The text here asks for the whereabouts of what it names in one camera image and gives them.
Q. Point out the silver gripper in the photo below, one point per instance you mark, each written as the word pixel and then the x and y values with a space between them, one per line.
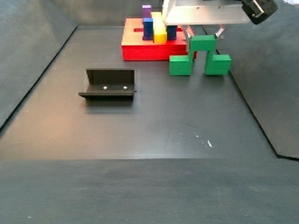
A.
pixel 203 12

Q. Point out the green arch-shaped block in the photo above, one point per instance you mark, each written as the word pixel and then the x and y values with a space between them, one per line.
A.
pixel 218 63

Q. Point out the red board with slots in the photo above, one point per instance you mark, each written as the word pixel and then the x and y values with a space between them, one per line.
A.
pixel 144 50

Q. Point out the blue block right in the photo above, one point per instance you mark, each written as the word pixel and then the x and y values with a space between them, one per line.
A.
pixel 171 32

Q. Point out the blue block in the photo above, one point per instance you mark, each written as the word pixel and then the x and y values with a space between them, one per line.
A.
pixel 171 32
pixel 148 28

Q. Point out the yellow long block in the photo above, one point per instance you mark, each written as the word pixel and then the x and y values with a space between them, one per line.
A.
pixel 159 28

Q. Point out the blue block left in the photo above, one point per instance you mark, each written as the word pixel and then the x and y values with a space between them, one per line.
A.
pixel 148 28

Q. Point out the purple block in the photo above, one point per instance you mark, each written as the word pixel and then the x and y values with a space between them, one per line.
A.
pixel 147 10

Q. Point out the black angle bracket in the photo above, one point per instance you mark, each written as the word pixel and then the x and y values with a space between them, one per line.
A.
pixel 109 82

